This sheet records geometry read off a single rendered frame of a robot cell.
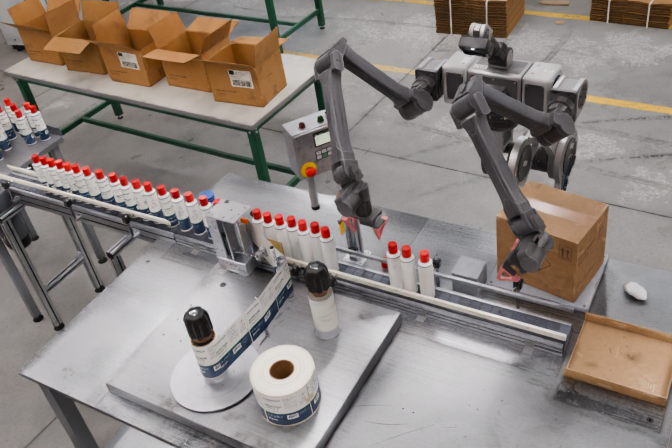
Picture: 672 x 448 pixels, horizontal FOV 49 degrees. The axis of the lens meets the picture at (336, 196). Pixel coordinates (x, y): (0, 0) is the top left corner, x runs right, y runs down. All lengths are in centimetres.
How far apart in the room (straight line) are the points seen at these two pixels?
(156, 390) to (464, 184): 266
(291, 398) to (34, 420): 197
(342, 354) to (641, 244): 221
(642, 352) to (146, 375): 163
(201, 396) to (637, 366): 139
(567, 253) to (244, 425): 118
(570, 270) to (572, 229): 14
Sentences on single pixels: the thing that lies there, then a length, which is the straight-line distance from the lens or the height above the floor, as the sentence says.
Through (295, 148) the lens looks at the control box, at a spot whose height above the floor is 142.
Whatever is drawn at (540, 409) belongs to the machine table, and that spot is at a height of 83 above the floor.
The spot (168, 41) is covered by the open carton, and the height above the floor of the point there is 102.
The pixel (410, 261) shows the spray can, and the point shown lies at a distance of 256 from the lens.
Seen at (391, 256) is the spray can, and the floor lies 104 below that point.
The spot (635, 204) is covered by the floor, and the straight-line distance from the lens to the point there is 455.
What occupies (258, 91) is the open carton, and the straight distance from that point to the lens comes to 414.
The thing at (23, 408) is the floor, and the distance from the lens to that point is 408.
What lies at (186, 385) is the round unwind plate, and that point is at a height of 89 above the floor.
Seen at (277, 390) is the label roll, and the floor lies 102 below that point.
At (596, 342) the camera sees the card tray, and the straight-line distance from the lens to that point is 260.
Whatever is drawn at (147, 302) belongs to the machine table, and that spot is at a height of 83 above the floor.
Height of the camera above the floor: 274
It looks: 36 degrees down
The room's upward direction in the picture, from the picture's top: 10 degrees counter-clockwise
